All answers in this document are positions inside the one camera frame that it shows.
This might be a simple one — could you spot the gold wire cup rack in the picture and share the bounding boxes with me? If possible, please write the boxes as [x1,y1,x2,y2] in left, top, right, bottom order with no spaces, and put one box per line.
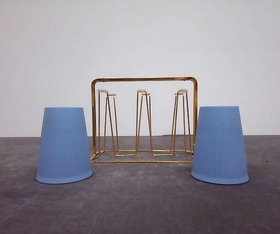
[90,77,198,163]

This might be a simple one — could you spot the blue ribbed plastic cup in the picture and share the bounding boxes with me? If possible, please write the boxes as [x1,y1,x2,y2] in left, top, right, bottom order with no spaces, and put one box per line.
[191,106,249,184]
[36,107,93,184]

